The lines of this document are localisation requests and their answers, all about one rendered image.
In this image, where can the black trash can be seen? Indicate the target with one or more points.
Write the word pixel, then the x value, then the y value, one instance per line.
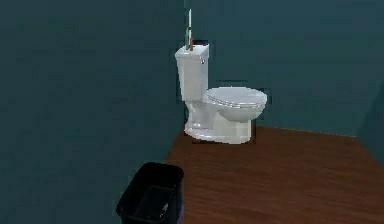
pixel 150 196

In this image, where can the white toilet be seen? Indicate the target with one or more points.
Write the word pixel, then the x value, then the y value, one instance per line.
pixel 195 83

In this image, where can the white thin brush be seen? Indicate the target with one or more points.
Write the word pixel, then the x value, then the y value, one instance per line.
pixel 189 30

